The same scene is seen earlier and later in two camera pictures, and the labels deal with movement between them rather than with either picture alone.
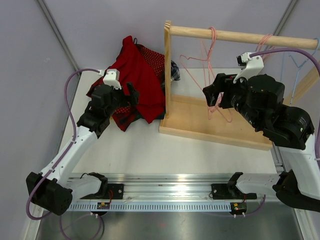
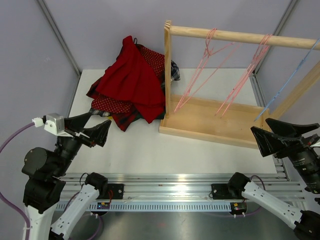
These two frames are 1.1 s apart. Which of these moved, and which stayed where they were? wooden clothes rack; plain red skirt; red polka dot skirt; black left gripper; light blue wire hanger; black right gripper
Moved: black left gripper; black right gripper; light blue wire hanger
Stayed: wooden clothes rack; red polka dot skirt; plain red skirt
